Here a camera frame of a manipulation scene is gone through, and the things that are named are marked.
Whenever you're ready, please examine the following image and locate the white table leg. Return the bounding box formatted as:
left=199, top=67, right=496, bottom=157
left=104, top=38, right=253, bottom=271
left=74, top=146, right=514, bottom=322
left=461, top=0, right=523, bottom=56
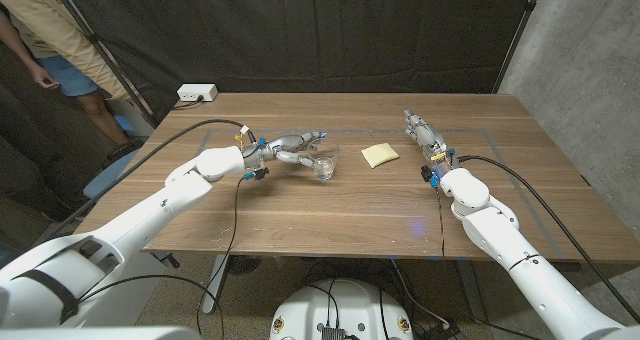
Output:
left=202, top=253, right=231, bottom=315

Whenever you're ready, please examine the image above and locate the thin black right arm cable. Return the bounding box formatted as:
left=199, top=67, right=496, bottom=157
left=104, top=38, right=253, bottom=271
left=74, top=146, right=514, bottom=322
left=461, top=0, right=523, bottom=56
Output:
left=436, top=185, right=447, bottom=260

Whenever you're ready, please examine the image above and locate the white power strip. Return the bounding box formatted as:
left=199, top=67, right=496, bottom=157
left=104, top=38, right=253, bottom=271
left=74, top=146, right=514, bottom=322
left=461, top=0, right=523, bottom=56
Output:
left=176, top=83, right=219, bottom=103

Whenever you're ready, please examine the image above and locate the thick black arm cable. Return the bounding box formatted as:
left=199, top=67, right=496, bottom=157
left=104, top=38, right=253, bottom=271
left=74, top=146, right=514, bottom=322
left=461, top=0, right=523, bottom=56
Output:
left=37, top=118, right=257, bottom=244
left=457, top=154, right=640, bottom=325

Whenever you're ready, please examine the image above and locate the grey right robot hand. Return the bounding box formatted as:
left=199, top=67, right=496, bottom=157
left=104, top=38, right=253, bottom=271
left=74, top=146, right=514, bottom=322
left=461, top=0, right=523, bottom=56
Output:
left=403, top=108, right=457, bottom=179

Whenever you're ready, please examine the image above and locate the clear glass cup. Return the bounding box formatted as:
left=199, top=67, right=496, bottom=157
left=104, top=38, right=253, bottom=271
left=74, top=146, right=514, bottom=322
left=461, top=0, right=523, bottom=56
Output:
left=305, top=138, right=341, bottom=181

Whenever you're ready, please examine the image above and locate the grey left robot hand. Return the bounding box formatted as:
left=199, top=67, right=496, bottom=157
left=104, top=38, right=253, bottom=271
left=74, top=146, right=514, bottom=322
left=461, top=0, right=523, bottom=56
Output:
left=242, top=131, right=329, bottom=171

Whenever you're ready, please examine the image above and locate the grey table leg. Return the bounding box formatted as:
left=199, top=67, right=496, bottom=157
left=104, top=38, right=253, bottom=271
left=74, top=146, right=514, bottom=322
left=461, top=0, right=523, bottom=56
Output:
left=454, top=259, right=487, bottom=325

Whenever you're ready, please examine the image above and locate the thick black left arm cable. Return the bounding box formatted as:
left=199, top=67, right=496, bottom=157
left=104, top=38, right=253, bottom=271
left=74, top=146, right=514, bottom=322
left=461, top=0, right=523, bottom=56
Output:
left=37, top=118, right=257, bottom=244

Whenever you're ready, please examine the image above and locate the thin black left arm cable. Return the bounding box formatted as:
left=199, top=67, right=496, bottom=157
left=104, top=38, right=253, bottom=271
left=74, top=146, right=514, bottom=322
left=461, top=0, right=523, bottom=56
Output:
left=195, top=175, right=249, bottom=336

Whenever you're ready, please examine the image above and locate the person in tan shirt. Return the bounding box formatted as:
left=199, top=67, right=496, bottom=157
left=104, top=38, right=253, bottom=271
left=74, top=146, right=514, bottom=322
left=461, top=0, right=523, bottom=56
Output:
left=0, top=0, right=151, bottom=151

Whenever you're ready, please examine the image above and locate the black backdrop curtain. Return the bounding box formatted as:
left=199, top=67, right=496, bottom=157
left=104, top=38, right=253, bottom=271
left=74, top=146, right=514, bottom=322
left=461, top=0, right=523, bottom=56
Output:
left=49, top=0, right=539, bottom=124

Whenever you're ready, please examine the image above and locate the black power strip cable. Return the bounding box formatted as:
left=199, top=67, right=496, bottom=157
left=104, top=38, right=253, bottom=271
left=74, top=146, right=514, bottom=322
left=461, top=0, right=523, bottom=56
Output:
left=172, top=95, right=205, bottom=111

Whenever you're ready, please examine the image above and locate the black backdrop pole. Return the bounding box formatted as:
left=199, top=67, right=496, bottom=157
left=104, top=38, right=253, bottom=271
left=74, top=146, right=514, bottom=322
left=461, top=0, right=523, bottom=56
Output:
left=46, top=0, right=161, bottom=129
left=492, top=0, right=546, bottom=95

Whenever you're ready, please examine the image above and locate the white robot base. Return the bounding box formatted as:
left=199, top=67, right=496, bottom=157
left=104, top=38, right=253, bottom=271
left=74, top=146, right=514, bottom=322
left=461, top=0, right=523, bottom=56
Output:
left=269, top=278, right=415, bottom=340

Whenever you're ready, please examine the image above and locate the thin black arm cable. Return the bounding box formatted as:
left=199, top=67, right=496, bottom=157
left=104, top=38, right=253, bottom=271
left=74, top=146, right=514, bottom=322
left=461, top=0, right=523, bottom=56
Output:
left=195, top=175, right=249, bottom=336
left=436, top=185, right=447, bottom=260

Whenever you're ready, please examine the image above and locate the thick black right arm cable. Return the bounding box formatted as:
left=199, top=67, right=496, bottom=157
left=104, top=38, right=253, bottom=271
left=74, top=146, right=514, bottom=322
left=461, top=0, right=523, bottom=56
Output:
left=457, top=154, right=640, bottom=325

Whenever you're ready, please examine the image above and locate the blue stool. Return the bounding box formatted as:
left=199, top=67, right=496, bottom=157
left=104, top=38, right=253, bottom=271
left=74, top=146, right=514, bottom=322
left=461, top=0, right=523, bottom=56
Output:
left=82, top=147, right=144, bottom=201

